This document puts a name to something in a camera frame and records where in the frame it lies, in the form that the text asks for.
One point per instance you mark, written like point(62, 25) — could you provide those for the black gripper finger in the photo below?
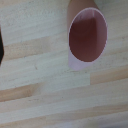
point(1, 46)

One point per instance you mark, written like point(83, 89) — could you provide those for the pink plastic cup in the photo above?
point(87, 36)

